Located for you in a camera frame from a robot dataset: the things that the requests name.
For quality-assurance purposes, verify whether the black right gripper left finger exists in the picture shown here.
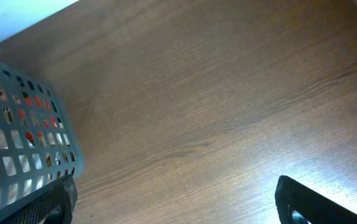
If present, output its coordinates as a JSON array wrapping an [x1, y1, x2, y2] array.
[[0, 175, 78, 224]]

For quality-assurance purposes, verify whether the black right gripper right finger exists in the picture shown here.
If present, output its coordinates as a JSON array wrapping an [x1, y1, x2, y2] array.
[[275, 175, 357, 224]]

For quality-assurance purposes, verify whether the beige bread bag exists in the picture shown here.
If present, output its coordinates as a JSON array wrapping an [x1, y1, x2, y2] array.
[[0, 129, 83, 209]]

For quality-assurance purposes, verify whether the yellow orange snack packet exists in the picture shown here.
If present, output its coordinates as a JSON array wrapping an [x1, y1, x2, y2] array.
[[0, 82, 64, 148]]

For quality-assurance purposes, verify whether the dark grey plastic basket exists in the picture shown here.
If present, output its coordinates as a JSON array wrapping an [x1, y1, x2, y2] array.
[[0, 62, 84, 209]]

